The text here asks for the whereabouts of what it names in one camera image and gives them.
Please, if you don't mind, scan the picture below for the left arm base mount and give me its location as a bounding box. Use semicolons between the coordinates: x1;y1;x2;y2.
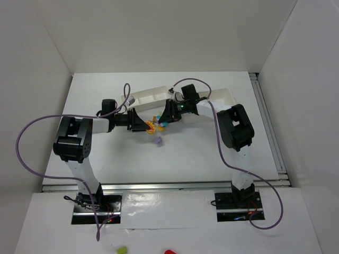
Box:
64;195;122;225

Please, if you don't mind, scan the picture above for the red object at edge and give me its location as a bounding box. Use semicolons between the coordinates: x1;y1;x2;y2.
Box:
164;249;178;254

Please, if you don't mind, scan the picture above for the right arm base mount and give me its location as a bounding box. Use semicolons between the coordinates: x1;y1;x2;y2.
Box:
210;192;265;222

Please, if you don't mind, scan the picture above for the aluminium side rail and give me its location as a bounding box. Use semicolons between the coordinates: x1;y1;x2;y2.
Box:
249;72;291;187

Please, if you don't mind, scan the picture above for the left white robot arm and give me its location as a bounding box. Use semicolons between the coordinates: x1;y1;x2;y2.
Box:
53;99;150;205

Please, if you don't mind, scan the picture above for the green lego outside workspace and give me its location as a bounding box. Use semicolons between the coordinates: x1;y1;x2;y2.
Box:
117;246;128;254

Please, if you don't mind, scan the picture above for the aluminium front rail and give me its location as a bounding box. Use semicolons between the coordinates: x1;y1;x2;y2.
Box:
42;180;239;192

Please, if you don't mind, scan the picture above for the left white divided tray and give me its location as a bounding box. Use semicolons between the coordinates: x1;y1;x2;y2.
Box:
129;86;171;112

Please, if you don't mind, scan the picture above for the right white divided tray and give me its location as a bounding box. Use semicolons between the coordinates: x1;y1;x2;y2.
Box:
210;88;236;106

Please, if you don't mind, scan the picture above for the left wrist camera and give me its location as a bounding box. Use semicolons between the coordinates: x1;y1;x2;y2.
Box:
127;96;135;106

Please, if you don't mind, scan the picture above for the purple lego brick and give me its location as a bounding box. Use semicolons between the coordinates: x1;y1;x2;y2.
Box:
154;137;163;147

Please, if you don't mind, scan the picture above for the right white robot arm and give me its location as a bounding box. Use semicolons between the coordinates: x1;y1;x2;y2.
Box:
158;84;255;203

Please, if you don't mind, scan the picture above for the white divided tray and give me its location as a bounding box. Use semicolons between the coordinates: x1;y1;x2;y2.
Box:
210;88;236;106
129;86;171;112

